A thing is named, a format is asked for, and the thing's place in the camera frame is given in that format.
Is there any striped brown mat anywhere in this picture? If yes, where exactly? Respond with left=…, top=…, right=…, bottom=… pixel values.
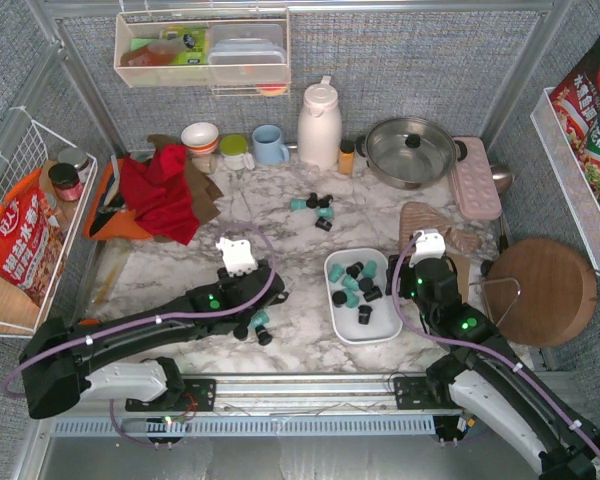
left=398, top=202, right=482, bottom=254

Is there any orange tray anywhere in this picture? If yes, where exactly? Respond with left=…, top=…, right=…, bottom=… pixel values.
left=82, top=163, right=153, bottom=241

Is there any red cloth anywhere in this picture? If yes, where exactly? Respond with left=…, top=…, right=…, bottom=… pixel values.
left=119, top=144, right=200, bottom=245

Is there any pink egg tray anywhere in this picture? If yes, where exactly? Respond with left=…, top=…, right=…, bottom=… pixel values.
left=450, top=137, right=502, bottom=221

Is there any brown felt mat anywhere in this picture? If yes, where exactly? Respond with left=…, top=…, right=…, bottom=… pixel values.
left=147, top=134, right=223, bottom=226

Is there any round wooden cutting board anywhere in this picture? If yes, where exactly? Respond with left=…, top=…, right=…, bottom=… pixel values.
left=484, top=238, right=598, bottom=347

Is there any red jam jar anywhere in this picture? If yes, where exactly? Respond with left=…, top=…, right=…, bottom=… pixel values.
left=48, top=163, right=83, bottom=202

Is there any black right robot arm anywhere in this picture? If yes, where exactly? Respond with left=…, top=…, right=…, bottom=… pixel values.
left=387, top=230, right=600, bottom=479

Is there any white thermos jug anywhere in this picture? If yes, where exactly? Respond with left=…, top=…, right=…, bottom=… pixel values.
left=297, top=75, right=342, bottom=170

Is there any white mesh side basket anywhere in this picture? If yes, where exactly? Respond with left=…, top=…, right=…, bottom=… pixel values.
left=530, top=87, right=600, bottom=271

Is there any tan scouring pad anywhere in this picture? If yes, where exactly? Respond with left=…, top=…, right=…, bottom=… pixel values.
left=447, top=252, right=471, bottom=303

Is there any light blue mug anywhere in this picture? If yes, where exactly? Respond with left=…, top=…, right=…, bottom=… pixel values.
left=252, top=125, right=290, bottom=166

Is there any metal ladle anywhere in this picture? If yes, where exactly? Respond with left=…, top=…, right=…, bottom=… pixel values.
left=490, top=162, right=515, bottom=197

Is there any glass jar green lid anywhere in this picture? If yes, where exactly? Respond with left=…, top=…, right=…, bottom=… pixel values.
left=219, top=134, right=255, bottom=171

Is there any teal coffee capsule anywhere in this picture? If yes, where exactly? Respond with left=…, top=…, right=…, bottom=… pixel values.
left=250, top=310, right=270, bottom=329
left=316, top=207, right=334, bottom=219
left=361, top=260, right=378, bottom=279
left=343, top=289, right=360, bottom=308
left=341, top=274, right=359, bottom=292
left=290, top=198, right=307, bottom=211
left=328, top=264, right=346, bottom=283

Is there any white orange striped bowl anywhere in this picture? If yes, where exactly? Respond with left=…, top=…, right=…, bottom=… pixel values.
left=181, top=122, right=219, bottom=155

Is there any small glass jar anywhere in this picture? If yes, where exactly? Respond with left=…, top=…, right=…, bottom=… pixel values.
left=192, top=154, right=218, bottom=175

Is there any yellow spice bottle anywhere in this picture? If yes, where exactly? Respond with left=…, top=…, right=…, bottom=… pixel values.
left=338, top=139, right=356, bottom=175

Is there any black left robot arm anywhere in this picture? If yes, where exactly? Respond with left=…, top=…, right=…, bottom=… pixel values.
left=20, top=259, right=288, bottom=420

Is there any steel pot with lid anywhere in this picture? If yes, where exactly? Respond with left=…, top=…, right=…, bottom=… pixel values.
left=355, top=117, right=468, bottom=190

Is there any white storage basket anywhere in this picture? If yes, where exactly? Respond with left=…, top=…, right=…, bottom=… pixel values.
left=324, top=248, right=402, bottom=345

